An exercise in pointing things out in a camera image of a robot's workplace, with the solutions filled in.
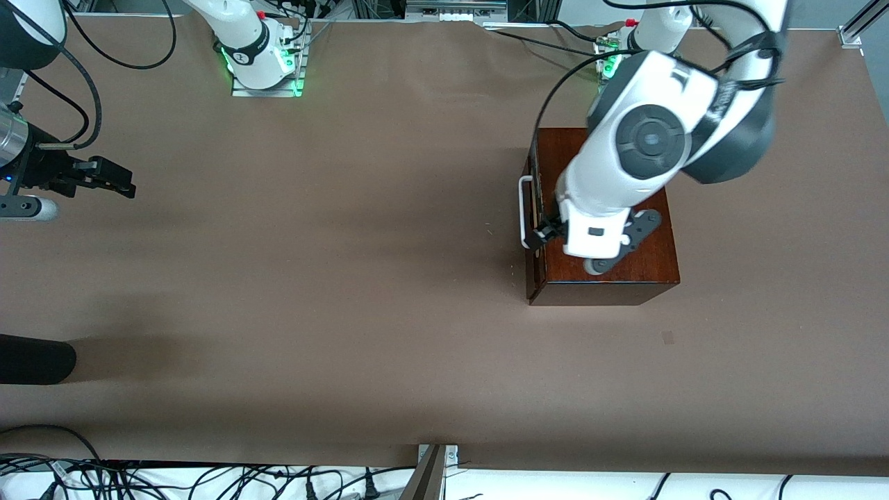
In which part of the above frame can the brown table cover sheet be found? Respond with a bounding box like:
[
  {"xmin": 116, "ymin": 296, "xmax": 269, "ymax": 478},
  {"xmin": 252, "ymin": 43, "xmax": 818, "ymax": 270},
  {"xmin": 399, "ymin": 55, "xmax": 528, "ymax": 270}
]
[{"xmin": 0, "ymin": 15, "xmax": 889, "ymax": 480}]

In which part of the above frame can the black ribbed cylinder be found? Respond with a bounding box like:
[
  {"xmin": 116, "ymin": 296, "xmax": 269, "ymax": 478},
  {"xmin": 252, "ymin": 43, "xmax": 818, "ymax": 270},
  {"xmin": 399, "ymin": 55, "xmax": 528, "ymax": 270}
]
[{"xmin": 0, "ymin": 333, "xmax": 77, "ymax": 386}]

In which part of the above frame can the black cable arc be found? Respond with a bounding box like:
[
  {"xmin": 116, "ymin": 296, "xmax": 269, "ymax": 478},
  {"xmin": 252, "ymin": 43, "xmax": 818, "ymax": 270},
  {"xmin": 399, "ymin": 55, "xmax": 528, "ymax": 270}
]
[{"xmin": 0, "ymin": 424, "xmax": 106, "ymax": 465}]

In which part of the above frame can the tangle of black cables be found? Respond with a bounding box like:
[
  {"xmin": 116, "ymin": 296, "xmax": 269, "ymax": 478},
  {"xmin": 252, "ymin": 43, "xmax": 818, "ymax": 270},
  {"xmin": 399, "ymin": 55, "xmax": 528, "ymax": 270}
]
[{"xmin": 0, "ymin": 455, "xmax": 417, "ymax": 500}]

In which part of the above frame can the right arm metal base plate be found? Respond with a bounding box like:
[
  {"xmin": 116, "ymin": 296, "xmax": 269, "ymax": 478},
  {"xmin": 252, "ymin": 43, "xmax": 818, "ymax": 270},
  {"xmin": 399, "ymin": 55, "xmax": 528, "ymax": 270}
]
[{"xmin": 231, "ymin": 24, "xmax": 307, "ymax": 98}]

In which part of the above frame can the dark brown wooden cabinet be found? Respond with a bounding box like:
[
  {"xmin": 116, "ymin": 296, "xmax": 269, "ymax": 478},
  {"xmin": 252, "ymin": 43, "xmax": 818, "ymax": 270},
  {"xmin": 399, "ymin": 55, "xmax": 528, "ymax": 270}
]
[{"xmin": 526, "ymin": 127, "xmax": 681, "ymax": 307}]

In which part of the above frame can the wooden drawer with metal handle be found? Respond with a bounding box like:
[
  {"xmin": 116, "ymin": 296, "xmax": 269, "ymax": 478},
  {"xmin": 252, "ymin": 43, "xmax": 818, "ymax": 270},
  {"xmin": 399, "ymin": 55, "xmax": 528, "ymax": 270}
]
[{"xmin": 519, "ymin": 142, "xmax": 545, "ymax": 282}]

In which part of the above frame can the equipment rack with aluminium frame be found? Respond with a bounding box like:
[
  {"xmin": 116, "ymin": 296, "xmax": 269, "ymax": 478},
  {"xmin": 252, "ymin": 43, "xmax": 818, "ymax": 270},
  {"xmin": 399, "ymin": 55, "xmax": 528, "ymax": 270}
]
[{"xmin": 347, "ymin": 0, "xmax": 560, "ymax": 28}]

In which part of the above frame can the looping black cable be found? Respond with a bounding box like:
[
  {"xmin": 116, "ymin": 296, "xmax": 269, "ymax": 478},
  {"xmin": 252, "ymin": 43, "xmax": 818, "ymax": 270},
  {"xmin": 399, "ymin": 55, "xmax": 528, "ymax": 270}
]
[{"xmin": 61, "ymin": 0, "xmax": 178, "ymax": 71}]

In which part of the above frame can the metal leg with bracket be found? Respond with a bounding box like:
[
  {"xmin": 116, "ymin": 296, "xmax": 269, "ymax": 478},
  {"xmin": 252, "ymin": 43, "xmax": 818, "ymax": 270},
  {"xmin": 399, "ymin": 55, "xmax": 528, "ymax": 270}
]
[{"xmin": 399, "ymin": 443, "xmax": 460, "ymax": 500}]

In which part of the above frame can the black cable to arm base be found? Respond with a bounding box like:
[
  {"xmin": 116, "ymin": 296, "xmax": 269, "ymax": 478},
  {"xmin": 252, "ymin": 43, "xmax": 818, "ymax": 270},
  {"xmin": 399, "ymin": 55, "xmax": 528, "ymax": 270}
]
[{"xmin": 486, "ymin": 24, "xmax": 612, "ymax": 58}]

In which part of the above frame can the thick black gripper cable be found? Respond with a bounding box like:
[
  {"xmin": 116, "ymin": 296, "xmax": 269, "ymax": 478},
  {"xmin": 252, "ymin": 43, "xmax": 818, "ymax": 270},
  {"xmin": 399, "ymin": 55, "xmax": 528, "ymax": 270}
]
[{"xmin": 61, "ymin": 38, "xmax": 102, "ymax": 150}]

